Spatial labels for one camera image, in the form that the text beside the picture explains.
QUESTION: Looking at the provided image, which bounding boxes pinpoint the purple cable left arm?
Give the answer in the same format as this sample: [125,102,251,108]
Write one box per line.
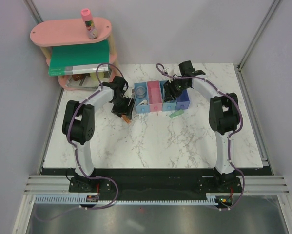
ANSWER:
[35,63,123,221]

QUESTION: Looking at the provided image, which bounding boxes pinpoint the yellow cup on shelf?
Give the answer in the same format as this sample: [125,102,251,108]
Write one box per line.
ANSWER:
[90,72,105,82]

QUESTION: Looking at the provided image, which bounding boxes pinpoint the green book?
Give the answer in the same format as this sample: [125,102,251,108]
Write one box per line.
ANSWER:
[48,40,109,77]

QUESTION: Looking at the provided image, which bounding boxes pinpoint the clear round pin jar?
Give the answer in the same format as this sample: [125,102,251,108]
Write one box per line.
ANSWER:
[135,86,146,99]

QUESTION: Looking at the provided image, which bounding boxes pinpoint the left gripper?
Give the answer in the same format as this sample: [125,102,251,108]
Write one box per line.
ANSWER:
[111,95,136,120]

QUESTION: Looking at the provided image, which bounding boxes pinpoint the pink capped bottle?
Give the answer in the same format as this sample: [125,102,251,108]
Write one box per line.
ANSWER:
[81,8,97,39]

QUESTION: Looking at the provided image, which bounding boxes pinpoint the dark blue plastic bin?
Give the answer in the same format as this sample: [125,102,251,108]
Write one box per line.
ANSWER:
[175,90,190,110]

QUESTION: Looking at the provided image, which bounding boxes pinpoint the pink plastic bin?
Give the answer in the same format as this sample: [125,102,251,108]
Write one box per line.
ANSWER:
[147,80,163,112]

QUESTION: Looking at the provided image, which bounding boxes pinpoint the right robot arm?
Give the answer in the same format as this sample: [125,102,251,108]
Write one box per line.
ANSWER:
[156,60,243,175]

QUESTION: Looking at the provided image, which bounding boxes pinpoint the orange highlighter marker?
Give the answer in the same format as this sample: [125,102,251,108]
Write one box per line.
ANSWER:
[122,115,131,124]

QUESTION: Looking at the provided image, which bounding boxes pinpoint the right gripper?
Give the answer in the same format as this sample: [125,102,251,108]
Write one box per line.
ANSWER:
[163,77,189,102]

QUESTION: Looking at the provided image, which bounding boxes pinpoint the white cable duct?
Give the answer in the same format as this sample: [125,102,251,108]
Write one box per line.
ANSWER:
[35,194,233,205]

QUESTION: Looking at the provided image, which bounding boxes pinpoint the aluminium frame post right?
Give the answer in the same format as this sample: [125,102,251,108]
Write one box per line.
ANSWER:
[235,0,283,72]

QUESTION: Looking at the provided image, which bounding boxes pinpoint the aluminium frame post left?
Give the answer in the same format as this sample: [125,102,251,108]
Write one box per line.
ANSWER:
[23,0,43,24]

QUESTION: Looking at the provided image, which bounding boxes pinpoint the aluminium frame post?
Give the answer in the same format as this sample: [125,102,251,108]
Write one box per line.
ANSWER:
[23,0,43,24]
[235,0,283,72]

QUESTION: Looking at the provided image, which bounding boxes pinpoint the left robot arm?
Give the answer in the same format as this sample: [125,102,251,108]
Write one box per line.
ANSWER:
[62,76,135,192]

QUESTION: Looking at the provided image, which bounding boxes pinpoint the light blue bin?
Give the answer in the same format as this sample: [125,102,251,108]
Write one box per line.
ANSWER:
[159,80,176,111]
[134,82,150,114]

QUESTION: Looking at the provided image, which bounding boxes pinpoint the green eraser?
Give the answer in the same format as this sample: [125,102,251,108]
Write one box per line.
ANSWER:
[169,109,184,119]

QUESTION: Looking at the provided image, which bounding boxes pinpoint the brown toy on shelf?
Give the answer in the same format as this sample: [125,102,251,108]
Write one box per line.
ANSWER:
[72,74,84,81]

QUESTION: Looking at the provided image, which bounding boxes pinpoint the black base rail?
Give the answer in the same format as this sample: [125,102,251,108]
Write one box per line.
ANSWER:
[67,167,274,203]

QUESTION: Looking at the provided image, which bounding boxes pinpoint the pink wooden shelf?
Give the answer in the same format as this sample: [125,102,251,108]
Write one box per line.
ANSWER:
[30,17,119,90]

